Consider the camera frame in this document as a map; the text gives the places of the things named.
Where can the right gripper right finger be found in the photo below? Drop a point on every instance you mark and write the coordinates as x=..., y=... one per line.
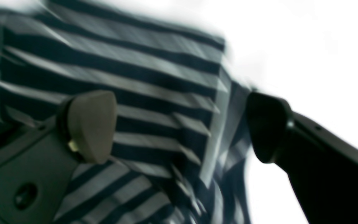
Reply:
x=321, y=167

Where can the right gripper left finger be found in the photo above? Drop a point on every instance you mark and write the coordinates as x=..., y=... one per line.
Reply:
x=38, y=161

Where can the navy white striped t-shirt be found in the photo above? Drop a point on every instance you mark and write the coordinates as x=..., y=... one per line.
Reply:
x=181, y=139

